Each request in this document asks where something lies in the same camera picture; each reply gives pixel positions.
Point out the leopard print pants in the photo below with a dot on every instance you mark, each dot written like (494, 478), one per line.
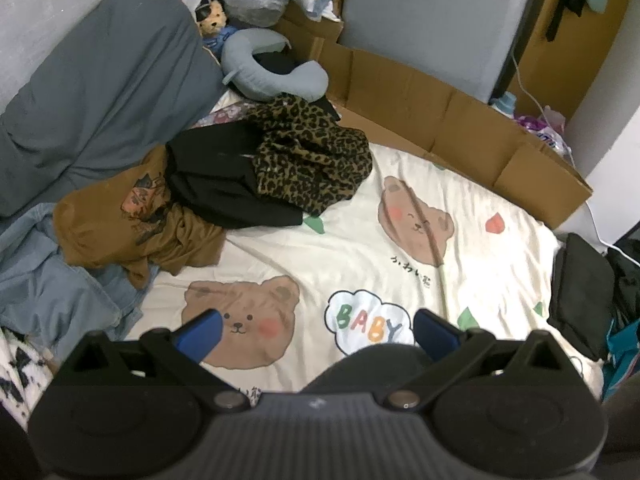
(310, 160)

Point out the pink plastic bag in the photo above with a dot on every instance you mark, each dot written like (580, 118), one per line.
(554, 117)

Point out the teddy bear toy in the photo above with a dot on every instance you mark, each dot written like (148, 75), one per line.
(215, 15)

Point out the detergent bottle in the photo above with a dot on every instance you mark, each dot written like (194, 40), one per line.
(505, 105)

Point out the purple white packet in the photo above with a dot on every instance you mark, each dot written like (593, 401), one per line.
(545, 137)

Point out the teal printed bag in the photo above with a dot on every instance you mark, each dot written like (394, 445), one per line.
(622, 355)

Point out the black folded cloth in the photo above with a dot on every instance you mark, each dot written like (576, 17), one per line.
(580, 290)

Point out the grey appliance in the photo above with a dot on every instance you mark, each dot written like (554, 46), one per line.
(425, 25)

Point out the grey pillow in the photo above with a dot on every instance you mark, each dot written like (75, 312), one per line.
(100, 100)

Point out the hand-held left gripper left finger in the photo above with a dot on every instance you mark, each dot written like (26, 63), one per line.
(200, 332)

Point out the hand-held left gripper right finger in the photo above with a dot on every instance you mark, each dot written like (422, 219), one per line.
(432, 332)

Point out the blue denim garment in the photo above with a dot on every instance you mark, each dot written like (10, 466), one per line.
(50, 300)

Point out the clear plastic bag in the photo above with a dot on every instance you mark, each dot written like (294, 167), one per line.
(255, 2)

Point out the brown printed t-shirt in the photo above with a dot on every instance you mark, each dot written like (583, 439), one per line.
(100, 230)

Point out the bear printed bed sheet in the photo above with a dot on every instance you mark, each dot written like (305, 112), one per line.
(350, 240)

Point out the folded black clothes pile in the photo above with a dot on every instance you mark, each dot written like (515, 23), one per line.
(625, 285)

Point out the black garment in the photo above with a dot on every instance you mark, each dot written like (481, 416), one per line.
(210, 180)

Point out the black and white blanket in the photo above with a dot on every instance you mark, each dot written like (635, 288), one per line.
(20, 380)

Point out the grey-blue neck pillow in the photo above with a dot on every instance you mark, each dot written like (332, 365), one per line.
(250, 80)

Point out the brown cardboard sheet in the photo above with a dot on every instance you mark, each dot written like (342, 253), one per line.
(425, 95)

